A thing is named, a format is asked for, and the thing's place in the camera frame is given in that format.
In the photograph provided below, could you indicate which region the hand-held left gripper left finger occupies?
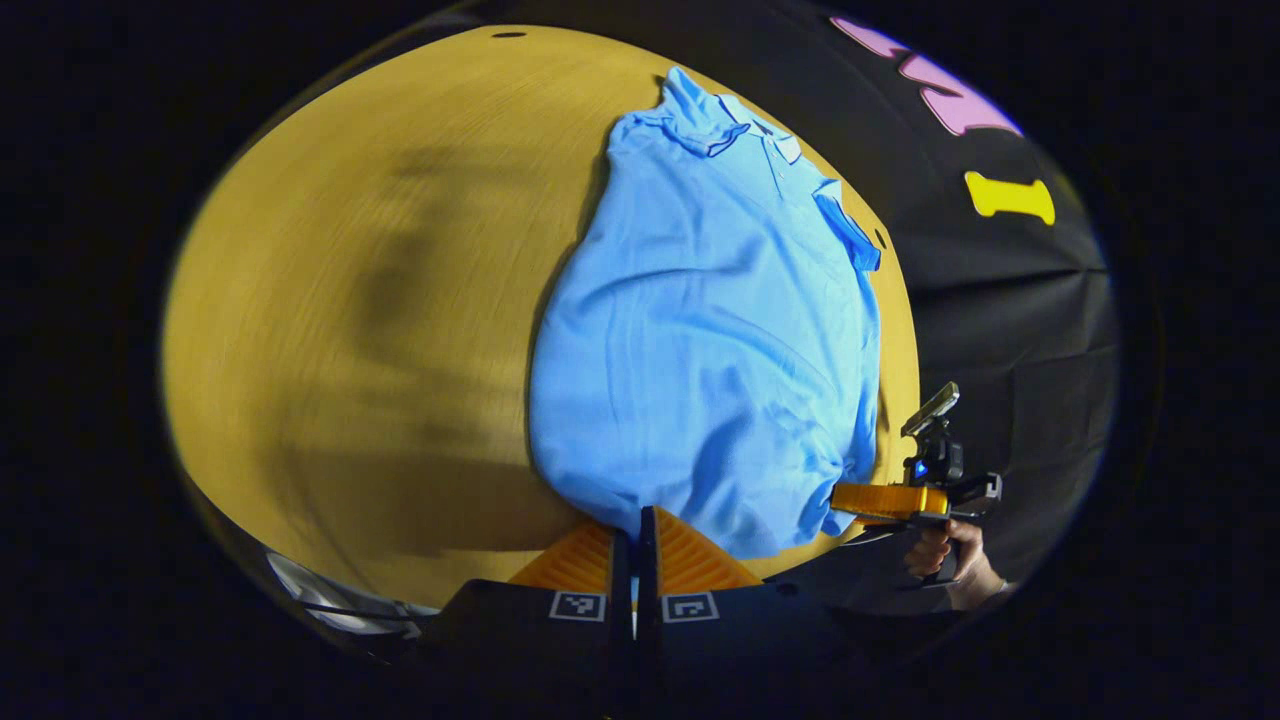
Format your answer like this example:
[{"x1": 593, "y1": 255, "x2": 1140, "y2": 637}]
[{"x1": 418, "y1": 520, "x2": 635, "y2": 693}]

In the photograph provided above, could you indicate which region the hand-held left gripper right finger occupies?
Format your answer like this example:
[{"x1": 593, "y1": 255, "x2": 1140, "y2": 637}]
[{"x1": 638, "y1": 504, "x2": 906, "y2": 693}]

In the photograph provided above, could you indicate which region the light blue T-shirt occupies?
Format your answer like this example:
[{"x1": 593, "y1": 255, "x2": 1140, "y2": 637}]
[{"x1": 527, "y1": 66, "x2": 883, "y2": 561}]

